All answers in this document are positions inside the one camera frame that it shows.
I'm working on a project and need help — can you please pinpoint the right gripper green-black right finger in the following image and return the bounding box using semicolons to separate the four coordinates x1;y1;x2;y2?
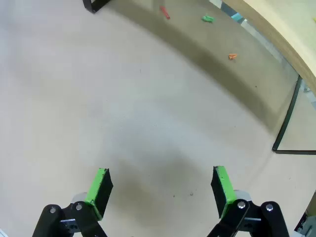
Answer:
207;165;289;237

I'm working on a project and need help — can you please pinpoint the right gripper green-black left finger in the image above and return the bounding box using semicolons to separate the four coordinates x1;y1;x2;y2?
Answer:
32;167;114;237

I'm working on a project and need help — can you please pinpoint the red paper scrap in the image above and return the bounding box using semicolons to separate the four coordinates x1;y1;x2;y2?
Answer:
159;5;171;20

